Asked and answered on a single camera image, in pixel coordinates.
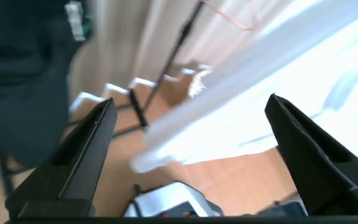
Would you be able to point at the white printed T-shirt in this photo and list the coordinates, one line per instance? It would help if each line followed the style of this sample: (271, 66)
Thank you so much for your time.
(259, 93)

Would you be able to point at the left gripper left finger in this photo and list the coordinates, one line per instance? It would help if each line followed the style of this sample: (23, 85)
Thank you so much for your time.
(73, 168)

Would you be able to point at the beige curtain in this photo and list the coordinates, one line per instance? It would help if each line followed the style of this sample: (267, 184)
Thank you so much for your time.
(120, 37)

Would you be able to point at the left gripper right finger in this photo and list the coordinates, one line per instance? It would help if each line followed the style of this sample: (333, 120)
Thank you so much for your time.
(322, 174)

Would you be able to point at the black shorts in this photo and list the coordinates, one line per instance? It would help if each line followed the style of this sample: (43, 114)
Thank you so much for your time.
(20, 77)

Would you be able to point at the black clothes rack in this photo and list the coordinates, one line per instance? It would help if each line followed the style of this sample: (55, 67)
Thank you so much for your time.
(183, 29)

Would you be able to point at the pink clothes hanger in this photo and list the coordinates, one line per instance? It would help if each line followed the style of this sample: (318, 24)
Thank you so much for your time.
(228, 19)

